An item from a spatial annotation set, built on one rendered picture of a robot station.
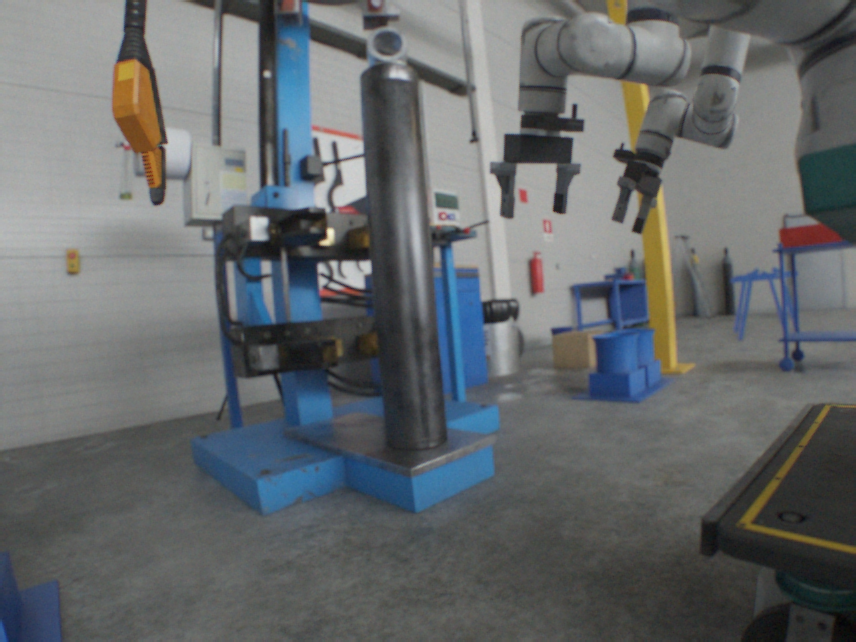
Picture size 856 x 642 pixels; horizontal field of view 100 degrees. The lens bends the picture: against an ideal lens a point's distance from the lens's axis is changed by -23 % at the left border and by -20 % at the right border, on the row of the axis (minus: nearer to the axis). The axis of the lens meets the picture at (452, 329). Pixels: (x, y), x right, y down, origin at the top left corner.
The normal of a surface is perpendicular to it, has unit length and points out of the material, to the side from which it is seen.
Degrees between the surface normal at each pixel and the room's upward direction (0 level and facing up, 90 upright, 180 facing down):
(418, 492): 90
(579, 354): 90
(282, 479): 90
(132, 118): 142
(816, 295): 90
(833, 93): 71
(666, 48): 111
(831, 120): 76
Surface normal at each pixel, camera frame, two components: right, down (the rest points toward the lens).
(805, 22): 0.11, 0.99
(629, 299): -0.68, 0.09
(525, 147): 0.51, 0.39
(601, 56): 0.19, 0.56
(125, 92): 0.03, 0.04
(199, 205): 0.72, -0.04
